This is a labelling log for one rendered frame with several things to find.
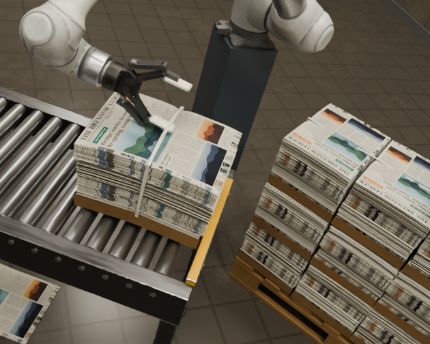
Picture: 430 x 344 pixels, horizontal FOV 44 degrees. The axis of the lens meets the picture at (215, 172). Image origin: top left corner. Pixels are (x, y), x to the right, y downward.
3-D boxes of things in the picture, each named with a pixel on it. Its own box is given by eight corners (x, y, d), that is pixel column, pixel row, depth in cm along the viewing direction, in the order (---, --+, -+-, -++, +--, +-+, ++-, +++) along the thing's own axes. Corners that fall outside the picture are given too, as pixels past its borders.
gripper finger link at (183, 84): (166, 74, 134) (167, 72, 133) (192, 87, 134) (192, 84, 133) (162, 80, 131) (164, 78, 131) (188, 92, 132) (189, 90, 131)
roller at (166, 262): (199, 179, 176) (213, 180, 175) (151, 287, 141) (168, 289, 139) (196, 167, 174) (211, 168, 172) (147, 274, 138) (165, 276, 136)
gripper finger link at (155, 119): (149, 119, 140) (148, 121, 140) (173, 132, 140) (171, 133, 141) (153, 113, 142) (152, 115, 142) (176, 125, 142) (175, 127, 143)
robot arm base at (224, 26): (207, 22, 206) (210, 8, 202) (258, 25, 214) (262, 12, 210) (222, 46, 194) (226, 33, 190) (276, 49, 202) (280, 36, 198)
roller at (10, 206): (82, 136, 178) (84, 124, 175) (5, 231, 142) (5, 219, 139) (69, 130, 178) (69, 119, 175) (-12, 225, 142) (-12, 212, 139)
